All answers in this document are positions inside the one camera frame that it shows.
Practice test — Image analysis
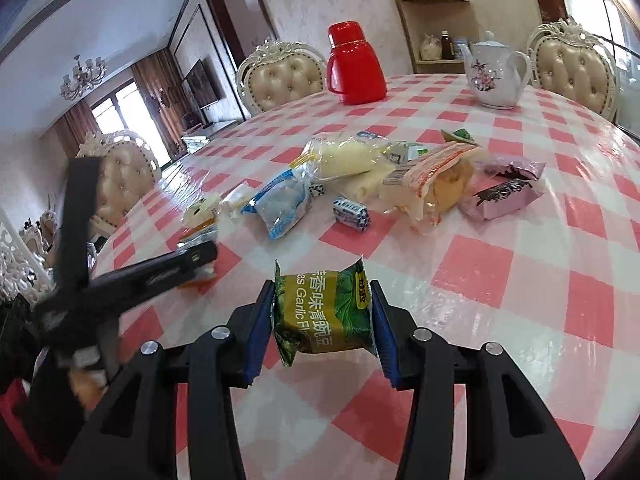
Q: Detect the orange snack packet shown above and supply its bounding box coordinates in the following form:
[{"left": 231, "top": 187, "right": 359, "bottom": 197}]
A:
[{"left": 175, "top": 225, "right": 218, "bottom": 291}]

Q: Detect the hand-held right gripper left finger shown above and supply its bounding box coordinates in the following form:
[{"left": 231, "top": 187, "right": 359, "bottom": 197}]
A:
[{"left": 60, "top": 280, "right": 276, "bottom": 480}]

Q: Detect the person's left hand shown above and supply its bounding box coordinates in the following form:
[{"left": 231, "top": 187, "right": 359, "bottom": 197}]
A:
[{"left": 70, "top": 365, "right": 107, "bottom": 406}]

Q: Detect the pink checkered tablecloth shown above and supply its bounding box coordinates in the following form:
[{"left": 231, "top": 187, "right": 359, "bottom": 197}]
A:
[{"left": 90, "top": 72, "right": 640, "bottom": 480}]

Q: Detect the small green snack packet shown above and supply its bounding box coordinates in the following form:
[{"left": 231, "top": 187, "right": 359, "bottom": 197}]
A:
[{"left": 440, "top": 127, "right": 476, "bottom": 146}]

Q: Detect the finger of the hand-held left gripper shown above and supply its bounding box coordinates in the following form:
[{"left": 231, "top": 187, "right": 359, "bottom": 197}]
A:
[
  {"left": 55, "top": 156, "right": 103, "bottom": 296},
  {"left": 37, "top": 241, "right": 219, "bottom": 318}
]

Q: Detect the white carved furniture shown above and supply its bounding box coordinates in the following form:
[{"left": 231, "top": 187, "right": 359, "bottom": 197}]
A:
[{"left": 0, "top": 210, "right": 56, "bottom": 306}]

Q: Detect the wall television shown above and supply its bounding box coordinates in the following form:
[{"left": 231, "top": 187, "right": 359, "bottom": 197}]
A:
[{"left": 182, "top": 58, "right": 221, "bottom": 111}]

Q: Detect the yellow round cake packet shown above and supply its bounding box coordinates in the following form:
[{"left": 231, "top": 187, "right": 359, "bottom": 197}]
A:
[{"left": 182, "top": 192, "right": 223, "bottom": 231}]

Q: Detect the brown curtain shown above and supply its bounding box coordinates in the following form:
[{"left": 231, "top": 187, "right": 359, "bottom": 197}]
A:
[
  {"left": 131, "top": 52, "right": 188, "bottom": 161},
  {"left": 52, "top": 102, "right": 101, "bottom": 161}
]

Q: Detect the person's red clothing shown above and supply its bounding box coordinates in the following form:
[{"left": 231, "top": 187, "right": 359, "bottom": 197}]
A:
[{"left": 0, "top": 375, "right": 31, "bottom": 441}]

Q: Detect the chandelier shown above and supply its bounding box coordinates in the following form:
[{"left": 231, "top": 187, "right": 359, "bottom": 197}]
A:
[{"left": 60, "top": 55, "right": 108, "bottom": 101}]

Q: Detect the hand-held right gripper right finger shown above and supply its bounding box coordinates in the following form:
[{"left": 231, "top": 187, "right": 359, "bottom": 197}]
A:
[{"left": 367, "top": 280, "right": 586, "bottom": 480}]

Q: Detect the white sack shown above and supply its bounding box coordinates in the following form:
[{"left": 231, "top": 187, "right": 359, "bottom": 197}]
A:
[{"left": 419, "top": 34, "right": 443, "bottom": 61}]

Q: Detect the orange striped cake packet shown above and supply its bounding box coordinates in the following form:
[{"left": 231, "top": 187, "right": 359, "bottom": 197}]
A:
[{"left": 380, "top": 141, "right": 483, "bottom": 231}]

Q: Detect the cream tufted dining chair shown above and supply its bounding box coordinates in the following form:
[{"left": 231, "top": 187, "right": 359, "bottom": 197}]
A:
[
  {"left": 75, "top": 129, "right": 162, "bottom": 228},
  {"left": 236, "top": 39, "right": 328, "bottom": 116},
  {"left": 527, "top": 17, "right": 621, "bottom": 121}
]

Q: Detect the red thermos jug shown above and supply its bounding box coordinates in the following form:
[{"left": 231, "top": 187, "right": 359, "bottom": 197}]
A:
[{"left": 326, "top": 21, "right": 388, "bottom": 106}]

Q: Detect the white floral teapot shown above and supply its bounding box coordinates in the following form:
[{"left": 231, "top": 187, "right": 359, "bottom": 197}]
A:
[{"left": 457, "top": 31, "right": 533, "bottom": 110}]

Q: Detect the small blue white candy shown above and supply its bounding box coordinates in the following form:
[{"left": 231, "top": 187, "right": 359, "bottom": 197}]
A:
[{"left": 332, "top": 197, "right": 372, "bottom": 232}]

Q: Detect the wooden corner shelf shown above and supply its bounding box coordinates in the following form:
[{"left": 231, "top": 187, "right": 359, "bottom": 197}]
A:
[{"left": 392, "top": 0, "right": 473, "bottom": 76}]

